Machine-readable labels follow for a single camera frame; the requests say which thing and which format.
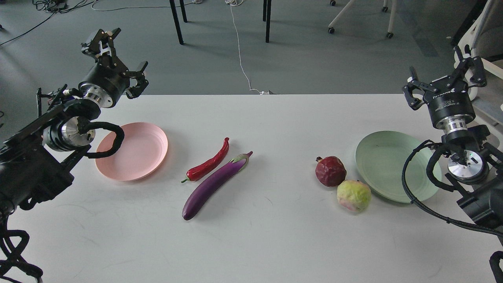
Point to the light green plate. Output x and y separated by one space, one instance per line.
380 159

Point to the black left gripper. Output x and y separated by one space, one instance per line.
109 78

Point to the white office chair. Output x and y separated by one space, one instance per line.
485 39

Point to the green pink guava fruit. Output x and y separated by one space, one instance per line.
354 195

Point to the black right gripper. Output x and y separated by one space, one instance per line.
450 102

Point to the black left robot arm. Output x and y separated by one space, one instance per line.
36 162

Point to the red chili pepper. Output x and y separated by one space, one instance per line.
199 171

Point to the purple eggplant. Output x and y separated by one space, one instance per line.
211 184

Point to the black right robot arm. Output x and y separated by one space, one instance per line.
463 161

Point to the pink plate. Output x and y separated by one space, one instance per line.
142 151

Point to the white rolling chair base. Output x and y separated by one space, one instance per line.
388 6

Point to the dark red pomegranate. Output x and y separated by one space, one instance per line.
330 171

